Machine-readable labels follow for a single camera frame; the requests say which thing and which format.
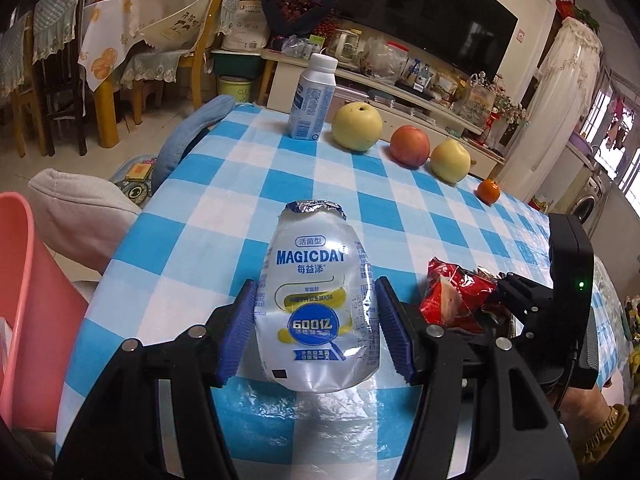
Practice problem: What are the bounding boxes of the blue cushion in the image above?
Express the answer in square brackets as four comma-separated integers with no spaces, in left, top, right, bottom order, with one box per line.
[151,95,236,193]

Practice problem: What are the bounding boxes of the pink plastic bin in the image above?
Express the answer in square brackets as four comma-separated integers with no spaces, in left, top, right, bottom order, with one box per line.
[0,192,91,433]

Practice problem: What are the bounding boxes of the wooden chair with knitted cover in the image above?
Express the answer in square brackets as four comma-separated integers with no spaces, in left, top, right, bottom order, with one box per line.
[180,0,248,111]

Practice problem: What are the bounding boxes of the stool with lace cover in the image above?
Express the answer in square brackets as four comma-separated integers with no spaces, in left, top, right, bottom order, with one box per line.
[120,50,181,126]

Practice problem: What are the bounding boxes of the clear plastic bags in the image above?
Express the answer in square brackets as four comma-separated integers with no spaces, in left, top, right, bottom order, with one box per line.
[360,37,408,83]

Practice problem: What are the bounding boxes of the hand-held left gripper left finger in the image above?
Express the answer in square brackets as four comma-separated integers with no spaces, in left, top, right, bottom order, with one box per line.
[52,280,258,480]

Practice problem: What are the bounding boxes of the clear electric kettle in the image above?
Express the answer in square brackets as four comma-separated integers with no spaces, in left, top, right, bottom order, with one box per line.
[327,29,363,66]

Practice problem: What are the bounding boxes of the dried flowers in vase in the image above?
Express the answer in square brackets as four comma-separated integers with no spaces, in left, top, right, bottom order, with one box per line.
[452,72,531,129]

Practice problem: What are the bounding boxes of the red apple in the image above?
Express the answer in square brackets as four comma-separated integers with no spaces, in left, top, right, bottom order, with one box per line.
[390,126,431,169]

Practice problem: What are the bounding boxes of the lace covered standing air conditioner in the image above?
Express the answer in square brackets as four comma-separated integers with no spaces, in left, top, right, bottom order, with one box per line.
[495,17,603,201]

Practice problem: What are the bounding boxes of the dark chair with lace cover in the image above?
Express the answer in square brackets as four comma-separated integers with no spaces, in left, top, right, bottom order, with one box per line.
[32,0,89,157]

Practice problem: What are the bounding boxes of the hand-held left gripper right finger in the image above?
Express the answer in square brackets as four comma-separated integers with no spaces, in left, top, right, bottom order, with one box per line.
[375,276,581,480]

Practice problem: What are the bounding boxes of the yellow pear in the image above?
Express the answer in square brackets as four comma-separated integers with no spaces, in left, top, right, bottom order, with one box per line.
[332,102,383,153]
[431,139,472,183]

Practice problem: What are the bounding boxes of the white television cabinet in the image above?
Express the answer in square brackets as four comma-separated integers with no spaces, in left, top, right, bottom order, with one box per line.
[260,50,506,163]

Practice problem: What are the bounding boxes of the white sack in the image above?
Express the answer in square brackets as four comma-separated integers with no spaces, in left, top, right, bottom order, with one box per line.
[222,0,268,51]

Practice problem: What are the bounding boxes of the wooden chair with lace cover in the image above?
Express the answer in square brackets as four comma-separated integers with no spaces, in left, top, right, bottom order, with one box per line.
[0,15,36,159]

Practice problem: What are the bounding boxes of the dining table with orange-print cloth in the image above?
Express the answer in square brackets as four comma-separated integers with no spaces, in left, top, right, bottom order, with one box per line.
[77,0,147,127]

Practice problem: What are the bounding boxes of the gold bracelet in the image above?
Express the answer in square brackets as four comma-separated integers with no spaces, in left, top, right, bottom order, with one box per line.
[574,404,631,467]

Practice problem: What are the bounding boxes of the window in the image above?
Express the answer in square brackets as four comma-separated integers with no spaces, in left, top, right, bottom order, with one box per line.
[590,80,640,201]

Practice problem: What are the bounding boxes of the yellow-green bucket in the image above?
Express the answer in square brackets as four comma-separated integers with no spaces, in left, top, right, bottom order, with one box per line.
[217,76,253,109]

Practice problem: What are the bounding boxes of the dark blue flower bouquet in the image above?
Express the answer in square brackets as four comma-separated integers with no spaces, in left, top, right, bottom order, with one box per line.
[258,0,338,38]

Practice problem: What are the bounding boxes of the black flat television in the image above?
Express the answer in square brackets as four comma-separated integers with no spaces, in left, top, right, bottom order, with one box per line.
[335,0,518,78]

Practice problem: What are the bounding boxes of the white bottle with blue label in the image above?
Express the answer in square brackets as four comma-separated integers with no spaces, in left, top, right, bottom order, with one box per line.
[289,54,338,141]

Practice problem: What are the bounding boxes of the pack of water bottles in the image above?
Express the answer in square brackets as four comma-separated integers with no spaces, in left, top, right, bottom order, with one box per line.
[282,35,323,58]

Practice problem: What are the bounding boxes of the blue checked tablecloth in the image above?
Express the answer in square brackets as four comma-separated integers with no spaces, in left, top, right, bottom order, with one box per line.
[57,105,623,480]

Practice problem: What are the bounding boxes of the person's right hand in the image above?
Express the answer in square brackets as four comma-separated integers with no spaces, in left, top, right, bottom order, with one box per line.
[545,385,617,442]

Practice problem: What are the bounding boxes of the red artificial flowers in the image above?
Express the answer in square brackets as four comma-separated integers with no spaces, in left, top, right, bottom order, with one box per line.
[555,0,599,29]

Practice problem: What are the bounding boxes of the silver washing machine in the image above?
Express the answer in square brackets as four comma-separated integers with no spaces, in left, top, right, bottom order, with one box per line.
[555,172,609,239]

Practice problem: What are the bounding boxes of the owl print cushion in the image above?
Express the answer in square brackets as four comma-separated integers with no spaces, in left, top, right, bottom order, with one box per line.
[109,155,161,206]

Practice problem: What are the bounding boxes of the beige pillow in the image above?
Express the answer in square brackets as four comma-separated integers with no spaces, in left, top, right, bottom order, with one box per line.
[27,169,143,276]

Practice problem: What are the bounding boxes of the mesh food cover dome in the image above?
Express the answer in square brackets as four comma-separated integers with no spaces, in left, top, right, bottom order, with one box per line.
[135,0,223,46]

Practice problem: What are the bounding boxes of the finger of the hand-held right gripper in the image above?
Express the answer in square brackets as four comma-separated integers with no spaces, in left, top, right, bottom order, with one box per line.
[494,272,563,312]
[482,305,564,387]

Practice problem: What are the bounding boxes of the red snack wrapper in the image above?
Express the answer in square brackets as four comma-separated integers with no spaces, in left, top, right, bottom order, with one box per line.
[420,257,498,333]

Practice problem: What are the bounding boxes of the green plastic basin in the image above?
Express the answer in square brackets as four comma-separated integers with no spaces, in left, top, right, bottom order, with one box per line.
[212,52,263,78]

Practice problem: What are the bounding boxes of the small orange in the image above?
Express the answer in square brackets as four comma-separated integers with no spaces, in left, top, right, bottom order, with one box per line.
[476,179,502,206]

